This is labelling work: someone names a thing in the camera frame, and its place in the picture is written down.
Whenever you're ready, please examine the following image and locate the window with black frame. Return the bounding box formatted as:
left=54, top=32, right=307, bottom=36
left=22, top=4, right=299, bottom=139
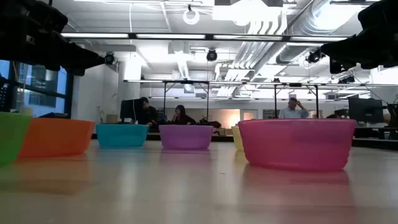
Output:
left=0, top=60, right=74, bottom=118

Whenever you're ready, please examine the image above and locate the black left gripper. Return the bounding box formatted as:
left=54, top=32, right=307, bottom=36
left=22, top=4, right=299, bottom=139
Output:
left=0, top=0, right=106, bottom=77

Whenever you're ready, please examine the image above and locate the black equipment pile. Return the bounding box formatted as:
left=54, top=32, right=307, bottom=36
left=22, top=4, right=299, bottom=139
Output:
left=198, top=117, right=222, bottom=129

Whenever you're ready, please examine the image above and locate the person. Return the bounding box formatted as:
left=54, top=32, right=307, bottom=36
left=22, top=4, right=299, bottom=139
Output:
left=278, top=97, right=310, bottom=119
left=136, top=96, right=159, bottom=127
left=172, top=105, right=197, bottom=126

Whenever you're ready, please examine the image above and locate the green plastic bowl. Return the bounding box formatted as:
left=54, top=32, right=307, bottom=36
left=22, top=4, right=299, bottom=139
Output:
left=0, top=111, right=33, bottom=167

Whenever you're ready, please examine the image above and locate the white coiled cable ring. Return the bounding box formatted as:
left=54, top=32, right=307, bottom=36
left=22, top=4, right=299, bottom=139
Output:
left=182, top=6, right=201, bottom=26

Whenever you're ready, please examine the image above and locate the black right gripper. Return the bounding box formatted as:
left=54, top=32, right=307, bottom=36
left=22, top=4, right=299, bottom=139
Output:
left=320, top=0, right=398, bottom=74

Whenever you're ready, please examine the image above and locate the purple plastic bowl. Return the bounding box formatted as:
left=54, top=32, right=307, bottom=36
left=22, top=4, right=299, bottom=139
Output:
left=159, top=124, right=214, bottom=151

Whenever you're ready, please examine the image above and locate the orange plastic bowl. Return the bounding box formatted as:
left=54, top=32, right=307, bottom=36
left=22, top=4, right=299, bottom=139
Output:
left=18, top=117, right=96, bottom=158

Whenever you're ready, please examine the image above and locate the black computer monitor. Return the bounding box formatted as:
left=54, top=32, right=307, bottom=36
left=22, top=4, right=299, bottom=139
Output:
left=348, top=98, right=385, bottom=124
left=119, top=98, right=142, bottom=124

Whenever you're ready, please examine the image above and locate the pink plastic bowl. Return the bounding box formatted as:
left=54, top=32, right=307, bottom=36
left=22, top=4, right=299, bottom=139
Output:
left=238, top=118, right=357, bottom=172

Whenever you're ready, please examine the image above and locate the teal plastic bowl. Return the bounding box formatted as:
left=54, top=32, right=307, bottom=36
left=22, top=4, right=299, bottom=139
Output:
left=95, top=123, right=149, bottom=148

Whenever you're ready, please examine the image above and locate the black background rig frame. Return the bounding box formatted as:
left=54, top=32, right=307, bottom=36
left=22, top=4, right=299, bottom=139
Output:
left=123, top=79, right=212, bottom=122
left=273, top=82, right=321, bottom=119

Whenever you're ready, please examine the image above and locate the yellow plastic bowl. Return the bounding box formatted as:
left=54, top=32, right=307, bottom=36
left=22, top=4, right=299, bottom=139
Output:
left=231, top=125, right=245, bottom=152

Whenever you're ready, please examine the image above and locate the black overhead bar with lights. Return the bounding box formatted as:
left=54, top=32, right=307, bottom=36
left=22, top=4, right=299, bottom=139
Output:
left=60, top=32, right=351, bottom=44

